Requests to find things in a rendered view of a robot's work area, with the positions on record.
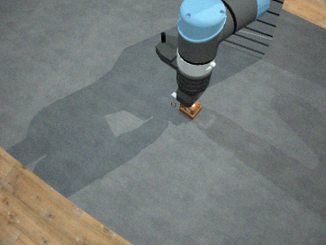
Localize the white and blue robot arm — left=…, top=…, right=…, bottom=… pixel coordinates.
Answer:
left=177, top=0, right=270, bottom=66

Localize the orange open tray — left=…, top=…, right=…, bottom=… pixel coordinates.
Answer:
left=178, top=105, right=202, bottom=120

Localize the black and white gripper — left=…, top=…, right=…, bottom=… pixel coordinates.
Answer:
left=156, top=32, right=216, bottom=110

